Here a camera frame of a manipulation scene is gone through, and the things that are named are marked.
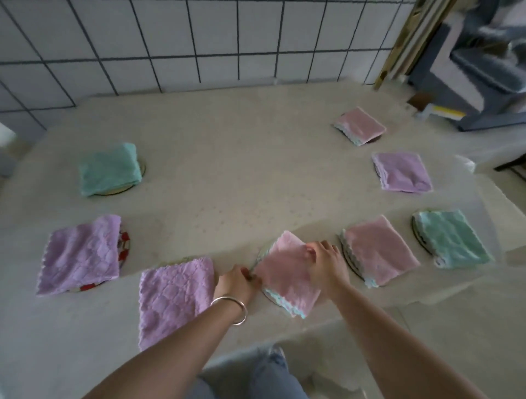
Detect dark blue panel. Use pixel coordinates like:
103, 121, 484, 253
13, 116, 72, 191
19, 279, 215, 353
406, 20, 526, 133

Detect tan round placemat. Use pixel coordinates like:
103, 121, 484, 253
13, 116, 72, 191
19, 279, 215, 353
95, 159, 147, 198

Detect person's blue jeans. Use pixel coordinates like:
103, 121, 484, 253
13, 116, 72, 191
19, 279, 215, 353
196, 346, 310, 399

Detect person's left forearm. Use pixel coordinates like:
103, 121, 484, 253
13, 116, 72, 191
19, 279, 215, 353
84, 302, 244, 399

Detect person's right forearm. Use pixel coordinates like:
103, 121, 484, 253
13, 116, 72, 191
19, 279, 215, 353
330, 284, 490, 399

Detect red-square round placemat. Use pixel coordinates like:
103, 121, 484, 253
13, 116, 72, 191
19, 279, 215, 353
336, 232, 367, 285

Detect we are friends placemat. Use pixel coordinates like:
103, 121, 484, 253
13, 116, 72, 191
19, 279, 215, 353
254, 242, 288, 309

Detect person's left hand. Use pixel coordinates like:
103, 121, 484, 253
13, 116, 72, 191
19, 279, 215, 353
212, 264, 262, 314

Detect silver bangle bracelet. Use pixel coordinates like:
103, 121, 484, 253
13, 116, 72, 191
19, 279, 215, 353
210, 296, 249, 327

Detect person's right hand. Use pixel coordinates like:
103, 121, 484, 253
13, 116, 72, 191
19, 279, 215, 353
305, 240, 352, 303

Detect pink and green towel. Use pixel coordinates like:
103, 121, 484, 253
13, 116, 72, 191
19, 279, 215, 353
412, 209, 494, 271
332, 106, 388, 148

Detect white leaning boards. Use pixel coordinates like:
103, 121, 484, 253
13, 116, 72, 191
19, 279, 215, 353
392, 0, 459, 79

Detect dark metal frame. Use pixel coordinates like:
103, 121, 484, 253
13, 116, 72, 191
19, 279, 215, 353
493, 152, 526, 182

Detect gold metal door frame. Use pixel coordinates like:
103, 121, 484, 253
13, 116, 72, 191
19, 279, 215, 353
373, 0, 426, 91

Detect grey blue sofa cushions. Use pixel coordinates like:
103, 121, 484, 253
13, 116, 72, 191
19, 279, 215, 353
449, 0, 526, 98

